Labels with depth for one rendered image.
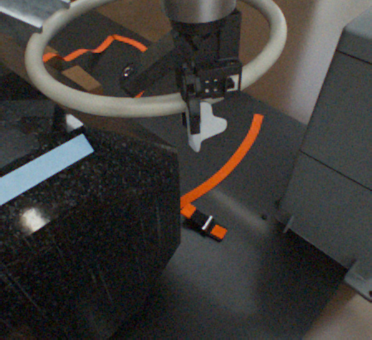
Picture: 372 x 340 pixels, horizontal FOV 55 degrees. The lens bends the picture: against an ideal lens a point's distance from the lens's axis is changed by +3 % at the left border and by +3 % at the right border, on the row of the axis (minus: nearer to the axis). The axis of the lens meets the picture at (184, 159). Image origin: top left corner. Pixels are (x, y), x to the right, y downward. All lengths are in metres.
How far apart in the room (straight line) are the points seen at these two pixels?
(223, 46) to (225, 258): 1.04
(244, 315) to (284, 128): 0.98
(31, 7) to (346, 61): 0.75
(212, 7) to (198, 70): 0.09
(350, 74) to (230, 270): 0.80
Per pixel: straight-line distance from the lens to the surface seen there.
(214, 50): 0.49
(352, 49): 0.99
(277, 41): 0.64
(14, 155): 0.68
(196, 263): 1.40
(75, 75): 2.07
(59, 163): 0.68
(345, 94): 1.05
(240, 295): 1.36
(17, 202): 0.67
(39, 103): 0.77
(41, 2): 0.90
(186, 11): 0.43
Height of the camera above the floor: 1.27
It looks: 48 degrees down
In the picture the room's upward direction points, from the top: straight up
